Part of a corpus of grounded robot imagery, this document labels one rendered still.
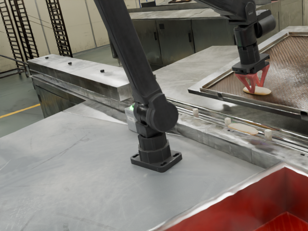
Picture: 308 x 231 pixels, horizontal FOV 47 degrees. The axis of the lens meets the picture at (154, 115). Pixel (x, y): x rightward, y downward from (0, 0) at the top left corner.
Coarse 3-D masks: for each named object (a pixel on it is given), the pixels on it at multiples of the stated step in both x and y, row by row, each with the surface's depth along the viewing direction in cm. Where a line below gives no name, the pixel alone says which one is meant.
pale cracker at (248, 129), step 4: (232, 124) 99; (236, 124) 98; (240, 124) 97; (232, 128) 97; (236, 128) 96; (240, 128) 95; (244, 128) 94; (248, 128) 94; (252, 128) 94; (248, 132) 93; (252, 132) 92; (256, 132) 92
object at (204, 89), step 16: (288, 32) 142; (304, 32) 136; (272, 48) 135; (304, 48) 126; (272, 64) 122; (304, 64) 115; (224, 80) 123; (272, 80) 112; (304, 80) 105; (224, 96) 112; (240, 96) 106; (288, 96) 100
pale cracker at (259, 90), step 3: (255, 87) 109; (258, 87) 108; (261, 87) 108; (243, 90) 111; (246, 90) 110; (255, 90) 107; (258, 90) 106; (261, 90) 106; (264, 90) 105; (267, 90) 105; (270, 90) 105; (252, 93) 108; (255, 93) 107; (258, 93) 106; (261, 93) 105; (264, 93) 105; (267, 93) 104
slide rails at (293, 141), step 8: (176, 104) 124; (192, 112) 115; (200, 112) 113; (216, 120) 106; (224, 120) 104; (256, 128) 95; (256, 136) 91; (272, 136) 90; (280, 136) 89; (296, 144) 84; (304, 144) 83
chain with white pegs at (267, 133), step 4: (4, 56) 335; (16, 60) 296; (20, 60) 291; (196, 112) 111; (208, 120) 109; (228, 120) 100; (228, 124) 100; (264, 132) 89; (268, 132) 88; (268, 136) 89; (272, 140) 90
